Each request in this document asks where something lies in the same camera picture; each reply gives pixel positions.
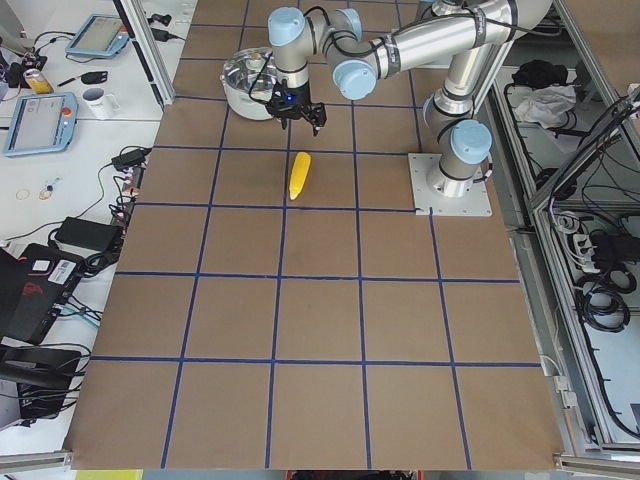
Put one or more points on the blue teach pendant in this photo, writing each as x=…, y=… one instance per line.
x=41, y=124
x=101, y=36

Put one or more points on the black laptop charger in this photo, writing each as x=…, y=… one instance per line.
x=130, y=159

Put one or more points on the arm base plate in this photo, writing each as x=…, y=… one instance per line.
x=437, y=195

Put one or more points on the white mug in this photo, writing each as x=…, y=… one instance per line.
x=103, y=105

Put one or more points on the black cloth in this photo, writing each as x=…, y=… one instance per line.
x=539, y=74

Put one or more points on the black laptop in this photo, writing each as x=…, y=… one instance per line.
x=33, y=288

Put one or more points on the yellow drink can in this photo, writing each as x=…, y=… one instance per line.
x=38, y=83

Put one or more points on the near blue teach pendant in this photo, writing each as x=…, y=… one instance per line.
x=41, y=124

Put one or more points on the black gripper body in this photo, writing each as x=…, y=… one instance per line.
x=301, y=97

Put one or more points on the black power brick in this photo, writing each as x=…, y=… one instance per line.
x=89, y=235

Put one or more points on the glass pot lid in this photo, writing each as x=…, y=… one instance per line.
x=251, y=71

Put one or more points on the power strip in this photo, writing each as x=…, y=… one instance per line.
x=128, y=183

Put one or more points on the far blue teach pendant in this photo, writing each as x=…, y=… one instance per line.
x=101, y=36

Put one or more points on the yellow corn cob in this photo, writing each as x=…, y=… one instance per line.
x=299, y=174

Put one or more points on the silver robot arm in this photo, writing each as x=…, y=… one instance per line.
x=465, y=32

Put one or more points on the pale green cooking pot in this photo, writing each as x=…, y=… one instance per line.
x=245, y=105

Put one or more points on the white crumpled cloth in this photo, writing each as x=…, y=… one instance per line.
x=548, y=107

